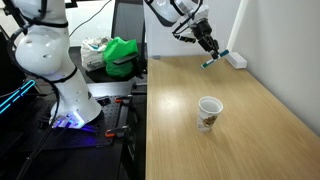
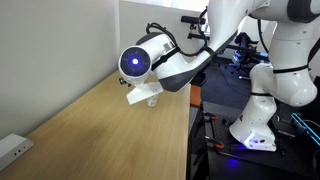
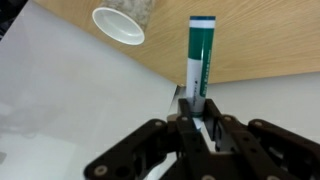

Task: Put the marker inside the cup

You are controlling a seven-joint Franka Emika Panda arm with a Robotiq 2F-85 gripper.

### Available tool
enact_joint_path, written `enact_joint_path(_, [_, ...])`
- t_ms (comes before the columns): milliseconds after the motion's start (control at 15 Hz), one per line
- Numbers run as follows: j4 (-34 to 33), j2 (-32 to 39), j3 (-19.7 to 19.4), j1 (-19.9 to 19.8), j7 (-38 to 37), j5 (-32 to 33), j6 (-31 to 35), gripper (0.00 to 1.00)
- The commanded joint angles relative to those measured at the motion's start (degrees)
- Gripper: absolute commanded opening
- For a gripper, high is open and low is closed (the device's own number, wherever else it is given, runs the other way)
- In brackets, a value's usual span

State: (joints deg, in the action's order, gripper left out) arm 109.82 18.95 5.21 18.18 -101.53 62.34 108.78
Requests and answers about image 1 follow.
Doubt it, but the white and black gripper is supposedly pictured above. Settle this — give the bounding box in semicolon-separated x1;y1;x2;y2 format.
191;19;222;60

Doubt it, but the green whiteboard marker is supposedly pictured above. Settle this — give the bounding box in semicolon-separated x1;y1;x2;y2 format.
200;49;230;70

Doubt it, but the white printed paper cup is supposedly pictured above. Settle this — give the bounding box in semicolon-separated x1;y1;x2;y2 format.
197;95;224;133

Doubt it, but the white rectangular plastic box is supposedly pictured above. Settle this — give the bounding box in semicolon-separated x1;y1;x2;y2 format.
224;51;248;70

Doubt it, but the black upright panel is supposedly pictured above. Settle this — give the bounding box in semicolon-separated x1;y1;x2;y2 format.
110;0;148;43

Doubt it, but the green plastic bag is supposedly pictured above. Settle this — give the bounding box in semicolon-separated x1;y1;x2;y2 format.
103;36;139;78

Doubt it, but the white printed plastic bag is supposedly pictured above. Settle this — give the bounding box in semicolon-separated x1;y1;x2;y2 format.
80;35;114;72

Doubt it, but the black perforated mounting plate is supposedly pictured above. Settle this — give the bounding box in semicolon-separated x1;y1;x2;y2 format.
39;95;131;149

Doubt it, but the black horizontal bar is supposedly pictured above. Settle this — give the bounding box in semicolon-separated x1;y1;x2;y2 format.
64;0;79;9

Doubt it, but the blue LED light strip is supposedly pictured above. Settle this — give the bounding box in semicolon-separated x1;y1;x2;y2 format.
0;79;37;115

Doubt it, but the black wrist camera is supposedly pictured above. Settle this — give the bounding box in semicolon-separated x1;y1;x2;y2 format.
172;31;198;44

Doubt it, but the white wall cable conduit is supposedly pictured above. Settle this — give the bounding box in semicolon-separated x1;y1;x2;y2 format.
225;0;250;55

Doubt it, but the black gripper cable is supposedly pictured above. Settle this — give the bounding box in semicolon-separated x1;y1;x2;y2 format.
172;0;204;36

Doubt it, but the orange handled black clamp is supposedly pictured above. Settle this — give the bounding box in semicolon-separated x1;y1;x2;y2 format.
114;95;134;104
104;125;131;139

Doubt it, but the thin black hanging cable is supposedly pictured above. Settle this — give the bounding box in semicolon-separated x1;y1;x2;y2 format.
68;0;113;38

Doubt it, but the black robot base cable bundle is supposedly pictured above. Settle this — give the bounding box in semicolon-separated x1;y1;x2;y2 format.
14;83;63;180

